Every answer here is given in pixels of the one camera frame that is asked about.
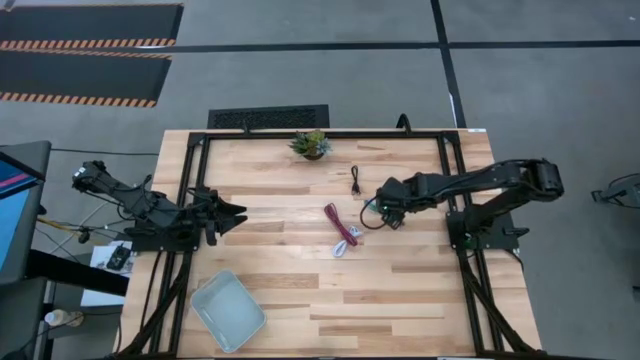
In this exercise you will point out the computer monitor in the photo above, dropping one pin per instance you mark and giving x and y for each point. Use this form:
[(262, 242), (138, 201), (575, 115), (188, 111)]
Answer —
[(15, 210)]

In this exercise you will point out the black hazard-striped floor mat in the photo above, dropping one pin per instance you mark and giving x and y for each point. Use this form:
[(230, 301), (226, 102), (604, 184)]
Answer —
[(80, 75), (90, 22)]

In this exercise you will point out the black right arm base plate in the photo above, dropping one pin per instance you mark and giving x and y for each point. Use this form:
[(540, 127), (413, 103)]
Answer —
[(495, 235)]

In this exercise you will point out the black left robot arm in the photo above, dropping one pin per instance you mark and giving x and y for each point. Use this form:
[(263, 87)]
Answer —
[(140, 202)]

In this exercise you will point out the clear plastic bottle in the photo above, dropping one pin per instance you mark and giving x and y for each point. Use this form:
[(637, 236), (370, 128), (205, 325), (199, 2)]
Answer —
[(62, 318)]

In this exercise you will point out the light grey plastic tray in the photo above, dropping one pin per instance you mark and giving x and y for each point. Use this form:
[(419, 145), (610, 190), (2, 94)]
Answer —
[(227, 310)]

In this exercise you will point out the white paper sheet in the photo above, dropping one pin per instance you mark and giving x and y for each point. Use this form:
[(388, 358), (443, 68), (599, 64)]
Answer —
[(100, 292)]

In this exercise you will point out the small black handheld device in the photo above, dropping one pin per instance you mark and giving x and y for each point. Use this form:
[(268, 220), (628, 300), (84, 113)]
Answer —
[(118, 257)]

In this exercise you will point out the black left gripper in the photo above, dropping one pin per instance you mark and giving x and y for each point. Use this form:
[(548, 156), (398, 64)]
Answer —
[(210, 215)]

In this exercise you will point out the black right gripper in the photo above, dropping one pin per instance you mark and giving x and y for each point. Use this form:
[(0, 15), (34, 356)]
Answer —
[(395, 195)]

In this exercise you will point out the black aluminium table frame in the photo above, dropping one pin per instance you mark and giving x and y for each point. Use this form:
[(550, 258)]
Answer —
[(325, 135)]

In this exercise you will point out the black perforated floor grille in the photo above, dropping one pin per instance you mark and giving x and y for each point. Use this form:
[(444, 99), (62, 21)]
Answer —
[(267, 117)]

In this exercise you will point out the black side desk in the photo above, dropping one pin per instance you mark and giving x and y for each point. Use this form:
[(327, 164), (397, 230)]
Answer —
[(75, 275)]

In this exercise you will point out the small potted succulent plant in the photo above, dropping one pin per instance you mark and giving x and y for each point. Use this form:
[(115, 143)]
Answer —
[(311, 145)]

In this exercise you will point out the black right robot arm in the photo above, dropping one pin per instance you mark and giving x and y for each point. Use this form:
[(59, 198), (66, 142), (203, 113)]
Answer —
[(480, 180)]

